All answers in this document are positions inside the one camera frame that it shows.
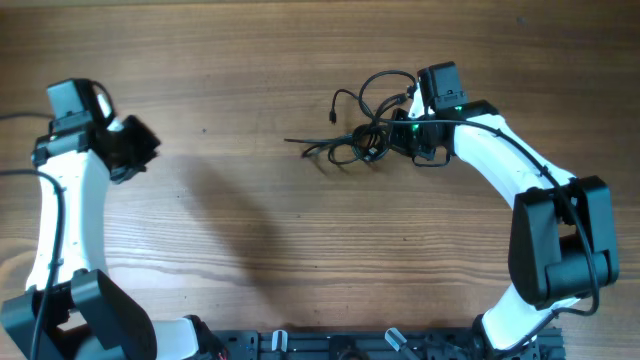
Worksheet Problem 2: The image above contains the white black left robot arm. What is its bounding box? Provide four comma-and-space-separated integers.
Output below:
1, 78, 228, 360

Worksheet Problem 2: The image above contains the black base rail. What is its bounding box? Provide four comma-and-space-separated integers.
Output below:
209, 326, 566, 360

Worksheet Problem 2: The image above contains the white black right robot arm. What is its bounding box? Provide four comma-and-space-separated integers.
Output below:
389, 62, 620, 358

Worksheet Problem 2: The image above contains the thin black USB cable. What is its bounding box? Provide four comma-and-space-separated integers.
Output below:
327, 69, 419, 166

